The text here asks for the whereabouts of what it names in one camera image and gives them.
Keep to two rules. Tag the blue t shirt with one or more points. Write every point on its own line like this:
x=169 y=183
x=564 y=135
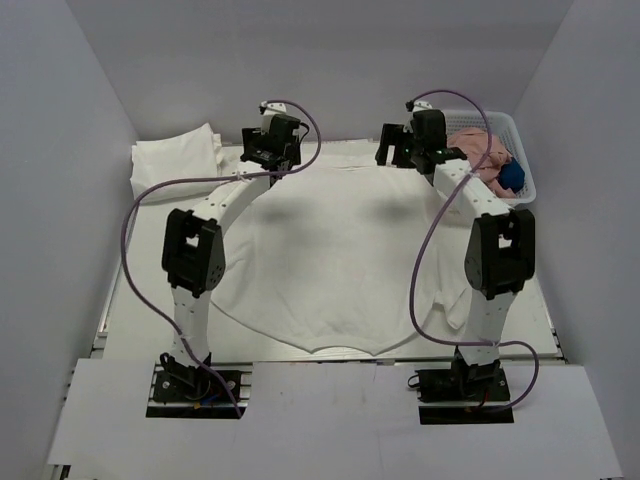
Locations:
x=512 y=176

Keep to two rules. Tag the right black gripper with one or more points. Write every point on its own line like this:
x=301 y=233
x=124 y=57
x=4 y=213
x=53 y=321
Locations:
x=392 y=135

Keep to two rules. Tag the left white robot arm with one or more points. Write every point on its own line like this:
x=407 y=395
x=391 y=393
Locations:
x=193 y=252

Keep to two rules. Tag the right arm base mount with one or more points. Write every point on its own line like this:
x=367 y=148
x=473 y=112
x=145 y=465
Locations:
x=442 y=402

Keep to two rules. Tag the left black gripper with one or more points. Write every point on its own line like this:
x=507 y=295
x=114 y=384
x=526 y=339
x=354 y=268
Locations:
x=252 y=137

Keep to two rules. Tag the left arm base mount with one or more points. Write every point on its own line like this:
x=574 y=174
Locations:
x=170 y=398

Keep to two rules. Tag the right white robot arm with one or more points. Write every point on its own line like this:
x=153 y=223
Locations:
x=500 y=255

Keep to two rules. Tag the white plastic basket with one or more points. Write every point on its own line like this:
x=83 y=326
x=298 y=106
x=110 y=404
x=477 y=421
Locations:
x=503 y=126

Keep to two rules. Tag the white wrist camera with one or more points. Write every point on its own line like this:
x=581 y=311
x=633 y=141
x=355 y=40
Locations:
x=271 y=108
x=414 y=106

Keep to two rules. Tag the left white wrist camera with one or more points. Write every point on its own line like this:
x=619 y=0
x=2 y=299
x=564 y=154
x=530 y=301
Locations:
x=271 y=108

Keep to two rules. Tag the pink t shirt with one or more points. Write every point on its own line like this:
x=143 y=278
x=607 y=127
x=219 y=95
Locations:
x=473 y=143

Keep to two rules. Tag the white printed t shirt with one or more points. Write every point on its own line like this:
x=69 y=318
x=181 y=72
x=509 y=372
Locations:
x=346 y=254

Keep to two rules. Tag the folded white t shirt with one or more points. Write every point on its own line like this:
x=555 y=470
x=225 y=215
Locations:
x=180 y=167

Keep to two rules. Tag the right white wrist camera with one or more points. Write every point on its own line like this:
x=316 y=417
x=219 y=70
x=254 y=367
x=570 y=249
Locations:
x=414 y=106

